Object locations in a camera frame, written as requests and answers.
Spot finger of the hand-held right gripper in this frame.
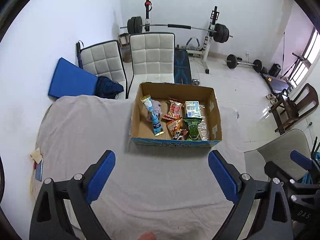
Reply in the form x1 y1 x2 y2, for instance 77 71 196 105
264 161 300 188
290 151 313 174

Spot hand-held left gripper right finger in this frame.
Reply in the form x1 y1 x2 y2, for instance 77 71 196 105
208 150 293 240

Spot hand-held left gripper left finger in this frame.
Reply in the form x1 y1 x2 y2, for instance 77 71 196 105
29 150 116 240

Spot green snack packet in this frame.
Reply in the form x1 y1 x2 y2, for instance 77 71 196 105
182 118 202 142

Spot cardboard box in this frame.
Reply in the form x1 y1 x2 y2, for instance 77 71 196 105
129 82 223 148

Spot panda print snack packet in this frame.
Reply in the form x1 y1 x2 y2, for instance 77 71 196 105
165 119 188 140

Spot white and blue carton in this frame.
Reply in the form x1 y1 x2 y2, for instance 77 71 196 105
184 100 202 119

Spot blue stick packet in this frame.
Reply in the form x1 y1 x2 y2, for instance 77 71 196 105
140 94 165 136

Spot red snack packet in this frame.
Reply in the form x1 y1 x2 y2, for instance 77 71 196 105
161 97 185 122

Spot purple cloth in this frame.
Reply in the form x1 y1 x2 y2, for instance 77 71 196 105
146 100 163 122

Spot beige plastic chair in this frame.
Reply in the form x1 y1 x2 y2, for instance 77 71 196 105
244 129 312 188

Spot blue phone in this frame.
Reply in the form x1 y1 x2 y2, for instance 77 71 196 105
35 158 44 182

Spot dark wooden chair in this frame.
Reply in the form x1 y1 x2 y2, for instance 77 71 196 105
269 83 319 134

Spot tan sticky note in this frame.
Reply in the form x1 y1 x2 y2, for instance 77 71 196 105
30 147 43 164

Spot black treadmill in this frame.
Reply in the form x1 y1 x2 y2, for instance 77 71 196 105
260 71 294 94

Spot dark blue jacket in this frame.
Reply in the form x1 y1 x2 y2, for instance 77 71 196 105
96 76 124 100

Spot black speaker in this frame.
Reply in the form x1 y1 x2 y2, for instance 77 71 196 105
269 63 281 77

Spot black tripod stand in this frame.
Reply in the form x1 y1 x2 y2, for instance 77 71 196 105
281 31 310 80

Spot window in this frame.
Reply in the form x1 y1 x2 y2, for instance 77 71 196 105
292 29 320 88

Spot blue folded gym mat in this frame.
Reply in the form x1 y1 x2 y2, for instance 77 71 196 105
47 57 98 98

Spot short barbell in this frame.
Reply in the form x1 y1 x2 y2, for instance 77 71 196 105
223 54 263 73

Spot black blue weight bench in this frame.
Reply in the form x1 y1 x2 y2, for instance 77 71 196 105
174 49 192 85

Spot white quilted chair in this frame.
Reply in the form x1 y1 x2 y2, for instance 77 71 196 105
79 40 127 99
127 32 175 99

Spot white bench press rack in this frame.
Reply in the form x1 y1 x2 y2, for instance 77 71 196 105
143 0 219 74

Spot clear water jug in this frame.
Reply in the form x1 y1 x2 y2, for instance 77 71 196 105
122 45 132 63

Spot long barbell with black plates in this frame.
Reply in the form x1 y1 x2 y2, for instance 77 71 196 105
119 17 234 43

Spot black folded strap item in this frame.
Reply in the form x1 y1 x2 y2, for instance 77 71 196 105
76 40 84 69

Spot grey exercise handles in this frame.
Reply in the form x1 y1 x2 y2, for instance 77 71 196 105
186 37 200 49

